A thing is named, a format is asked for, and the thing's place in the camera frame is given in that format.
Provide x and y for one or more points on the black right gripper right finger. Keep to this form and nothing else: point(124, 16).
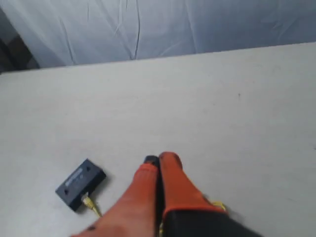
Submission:
point(187, 212)

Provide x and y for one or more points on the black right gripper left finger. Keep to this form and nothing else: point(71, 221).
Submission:
point(134, 214)

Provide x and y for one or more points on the black rectangular adapter box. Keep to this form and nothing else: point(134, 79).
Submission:
point(84, 180)

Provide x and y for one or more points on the grey wrinkled backdrop cloth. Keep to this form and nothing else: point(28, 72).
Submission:
point(75, 32)

